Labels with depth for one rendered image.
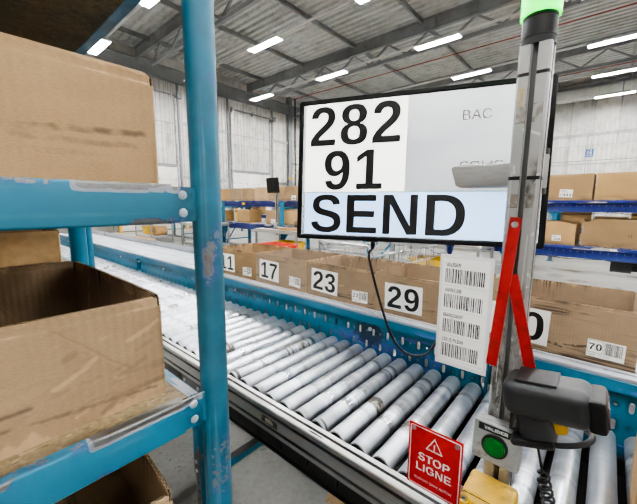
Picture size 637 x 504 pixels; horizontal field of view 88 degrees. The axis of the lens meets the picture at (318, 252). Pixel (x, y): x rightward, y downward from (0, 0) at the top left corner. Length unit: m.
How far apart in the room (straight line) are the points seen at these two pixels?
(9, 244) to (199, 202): 1.03
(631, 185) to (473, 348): 5.16
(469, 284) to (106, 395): 0.51
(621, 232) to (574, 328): 4.27
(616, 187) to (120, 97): 5.60
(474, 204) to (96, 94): 0.59
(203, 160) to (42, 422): 0.25
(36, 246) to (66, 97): 1.02
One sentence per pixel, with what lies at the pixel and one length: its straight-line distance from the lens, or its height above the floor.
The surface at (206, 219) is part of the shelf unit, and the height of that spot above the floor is 1.31.
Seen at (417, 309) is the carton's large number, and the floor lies 0.93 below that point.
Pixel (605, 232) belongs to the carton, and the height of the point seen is 0.98.
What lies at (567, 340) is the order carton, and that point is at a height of 0.94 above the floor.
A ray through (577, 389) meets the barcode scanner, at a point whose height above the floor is 1.09.
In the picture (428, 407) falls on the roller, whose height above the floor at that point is 0.75.
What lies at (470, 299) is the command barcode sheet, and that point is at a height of 1.17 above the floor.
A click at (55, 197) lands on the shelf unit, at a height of 1.33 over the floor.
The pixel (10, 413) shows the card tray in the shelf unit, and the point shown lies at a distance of 0.36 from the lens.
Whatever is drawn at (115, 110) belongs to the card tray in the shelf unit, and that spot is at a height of 1.40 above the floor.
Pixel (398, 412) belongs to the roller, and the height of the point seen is 0.74.
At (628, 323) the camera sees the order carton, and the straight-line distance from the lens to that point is 1.21.
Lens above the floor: 1.33
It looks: 8 degrees down
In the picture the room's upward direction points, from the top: straight up
